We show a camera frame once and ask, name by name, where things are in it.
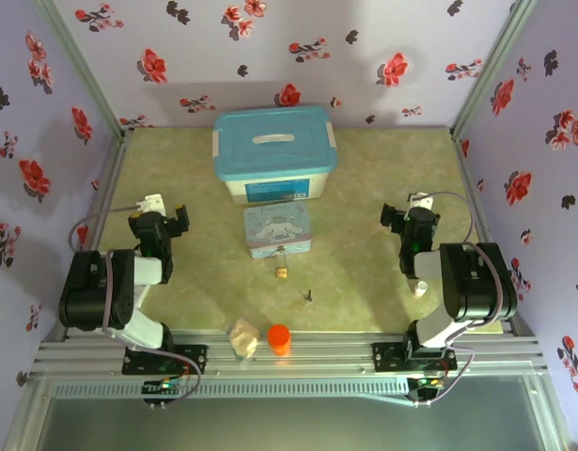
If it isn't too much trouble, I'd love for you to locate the pale blue cartoon tin box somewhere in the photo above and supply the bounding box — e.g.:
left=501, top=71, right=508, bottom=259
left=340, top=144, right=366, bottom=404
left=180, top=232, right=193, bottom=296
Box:
left=242, top=202, right=314, bottom=260

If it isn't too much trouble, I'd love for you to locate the blue lidded plastic storage box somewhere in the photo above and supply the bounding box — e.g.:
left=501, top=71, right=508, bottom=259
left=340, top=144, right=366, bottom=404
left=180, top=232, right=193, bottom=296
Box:
left=211, top=105, right=339, bottom=207

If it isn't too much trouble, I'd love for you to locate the beige crumpled bag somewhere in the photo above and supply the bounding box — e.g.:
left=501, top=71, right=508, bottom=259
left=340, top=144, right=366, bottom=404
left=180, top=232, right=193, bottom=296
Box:
left=227, top=318, right=261, bottom=362

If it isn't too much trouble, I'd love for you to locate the orange plastic cylinder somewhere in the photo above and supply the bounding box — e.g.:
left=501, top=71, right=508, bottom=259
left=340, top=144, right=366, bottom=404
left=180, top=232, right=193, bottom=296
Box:
left=267, top=323, right=292, bottom=357

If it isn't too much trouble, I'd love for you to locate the left circuit board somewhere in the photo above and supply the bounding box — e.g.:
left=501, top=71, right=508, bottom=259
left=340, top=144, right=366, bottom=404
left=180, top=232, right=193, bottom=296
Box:
left=142, top=378, right=186, bottom=397

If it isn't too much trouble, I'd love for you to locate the circuit board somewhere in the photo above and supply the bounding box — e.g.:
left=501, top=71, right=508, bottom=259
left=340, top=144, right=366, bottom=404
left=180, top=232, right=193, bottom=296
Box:
left=142, top=378, right=186, bottom=397
left=408, top=375, right=447, bottom=401

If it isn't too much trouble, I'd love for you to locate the right circuit board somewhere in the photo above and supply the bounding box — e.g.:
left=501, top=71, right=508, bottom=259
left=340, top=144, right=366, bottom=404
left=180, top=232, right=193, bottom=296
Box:
left=408, top=375, right=447, bottom=401

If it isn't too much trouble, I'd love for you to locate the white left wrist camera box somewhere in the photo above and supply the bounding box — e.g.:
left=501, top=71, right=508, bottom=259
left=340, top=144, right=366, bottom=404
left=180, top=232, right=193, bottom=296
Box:
left=135, top=193, right=167, bottom=217

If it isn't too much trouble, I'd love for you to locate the grey right arm cable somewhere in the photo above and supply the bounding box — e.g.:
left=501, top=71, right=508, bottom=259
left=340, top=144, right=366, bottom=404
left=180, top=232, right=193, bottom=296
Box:
left=413, top=191, right=504, bottom=408

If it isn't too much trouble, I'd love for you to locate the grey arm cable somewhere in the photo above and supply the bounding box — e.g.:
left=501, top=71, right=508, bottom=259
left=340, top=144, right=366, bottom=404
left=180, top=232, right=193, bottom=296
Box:
left=68, top=202, right=203, bottom=406
left=413, top=191, right=504, bottom=408

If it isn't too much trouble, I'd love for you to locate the grey left arm cable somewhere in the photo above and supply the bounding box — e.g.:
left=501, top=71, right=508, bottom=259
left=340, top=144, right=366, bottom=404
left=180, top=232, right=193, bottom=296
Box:
left=68, top=202, right=203, bottom=406

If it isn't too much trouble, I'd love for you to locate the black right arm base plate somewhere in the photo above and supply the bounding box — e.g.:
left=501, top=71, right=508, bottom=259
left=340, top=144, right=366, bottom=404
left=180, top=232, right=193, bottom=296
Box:
left=371, top=341, right=459, bottom=372

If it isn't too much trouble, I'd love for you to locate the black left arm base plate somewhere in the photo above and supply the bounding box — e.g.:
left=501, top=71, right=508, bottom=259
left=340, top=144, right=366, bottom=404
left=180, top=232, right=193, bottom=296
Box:
left=122, top=344, right=209, bottom=376

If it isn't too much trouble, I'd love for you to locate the aluminium front frame rail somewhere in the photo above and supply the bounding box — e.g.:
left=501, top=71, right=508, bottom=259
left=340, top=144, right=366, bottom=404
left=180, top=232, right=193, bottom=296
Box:
left=32, top=328, right=548, bottom=378

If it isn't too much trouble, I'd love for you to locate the aluminium corner post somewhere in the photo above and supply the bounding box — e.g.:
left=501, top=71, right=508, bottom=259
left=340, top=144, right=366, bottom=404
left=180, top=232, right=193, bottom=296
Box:
left=32, top=0, right=130, bottom=138
left=449, top=0, right=539, bottom=138

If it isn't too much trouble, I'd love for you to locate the slotted grey cable duct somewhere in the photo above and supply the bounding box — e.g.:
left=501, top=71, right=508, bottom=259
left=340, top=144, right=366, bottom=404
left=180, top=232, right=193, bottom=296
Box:
left=51, top=379, right=410, bottom=399

